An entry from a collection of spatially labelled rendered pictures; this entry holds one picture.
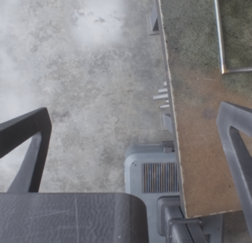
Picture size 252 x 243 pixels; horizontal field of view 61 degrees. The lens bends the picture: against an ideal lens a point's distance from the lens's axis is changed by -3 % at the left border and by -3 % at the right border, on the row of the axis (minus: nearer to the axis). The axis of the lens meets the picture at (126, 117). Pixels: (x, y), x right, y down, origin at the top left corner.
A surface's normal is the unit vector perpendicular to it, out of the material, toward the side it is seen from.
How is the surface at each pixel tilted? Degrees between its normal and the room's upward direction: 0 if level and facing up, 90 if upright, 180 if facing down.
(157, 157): 45
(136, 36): 0
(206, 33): 0
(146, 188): 0
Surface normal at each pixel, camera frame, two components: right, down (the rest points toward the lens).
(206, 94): -0.02, 0.10
